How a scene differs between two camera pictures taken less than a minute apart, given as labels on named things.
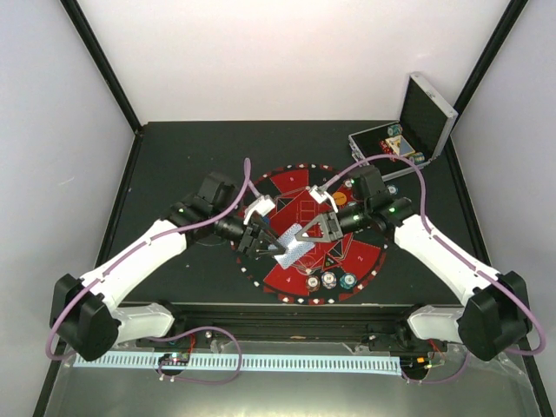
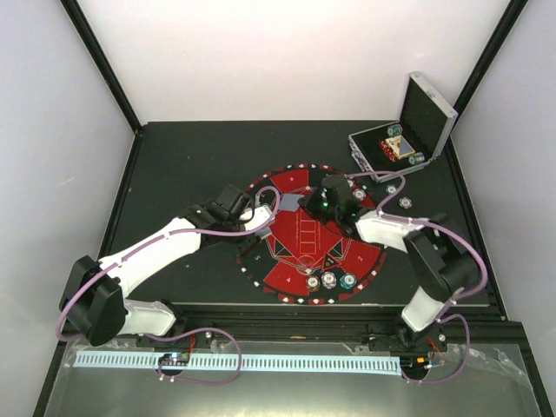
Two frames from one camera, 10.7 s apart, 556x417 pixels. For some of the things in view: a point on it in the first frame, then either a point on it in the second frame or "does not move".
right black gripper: [327, 234] to [308, 201]
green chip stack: [392, 189] does not move
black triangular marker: [329, 261] does not move
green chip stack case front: [419, 157] does not move
